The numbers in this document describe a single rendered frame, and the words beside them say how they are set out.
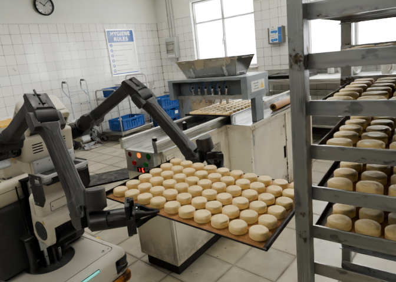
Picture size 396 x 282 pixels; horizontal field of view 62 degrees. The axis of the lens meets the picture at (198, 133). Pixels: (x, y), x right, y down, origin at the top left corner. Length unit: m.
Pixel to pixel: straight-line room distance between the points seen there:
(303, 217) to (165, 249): 1.57
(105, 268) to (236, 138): 1.20
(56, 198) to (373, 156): 1.51
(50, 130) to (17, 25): 4.81
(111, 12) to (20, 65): 2.00
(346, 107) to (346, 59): 0.09
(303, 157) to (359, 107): 0.14
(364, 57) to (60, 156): 0.90
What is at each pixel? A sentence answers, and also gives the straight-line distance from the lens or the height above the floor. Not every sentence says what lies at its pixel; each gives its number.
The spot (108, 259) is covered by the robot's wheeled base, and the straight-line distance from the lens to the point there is 2.10.
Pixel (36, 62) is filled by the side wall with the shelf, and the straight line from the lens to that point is 5.97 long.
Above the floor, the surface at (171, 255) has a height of 0.15.
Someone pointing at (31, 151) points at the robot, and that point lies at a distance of 1.73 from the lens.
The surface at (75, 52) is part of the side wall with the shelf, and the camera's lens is 6.29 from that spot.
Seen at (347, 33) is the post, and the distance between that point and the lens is 1.08.
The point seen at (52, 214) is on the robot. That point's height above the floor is 0.66.
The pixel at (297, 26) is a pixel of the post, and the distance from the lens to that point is 0.65.
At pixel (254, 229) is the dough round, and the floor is 0.90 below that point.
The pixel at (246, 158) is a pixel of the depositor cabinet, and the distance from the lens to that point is 2.41.
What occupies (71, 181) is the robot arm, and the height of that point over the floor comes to 1.01.
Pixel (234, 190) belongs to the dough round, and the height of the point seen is 0.91.
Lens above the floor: 1.36
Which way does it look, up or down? 13 degrees down
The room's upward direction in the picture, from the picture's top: 6 degrees counter-clockwise
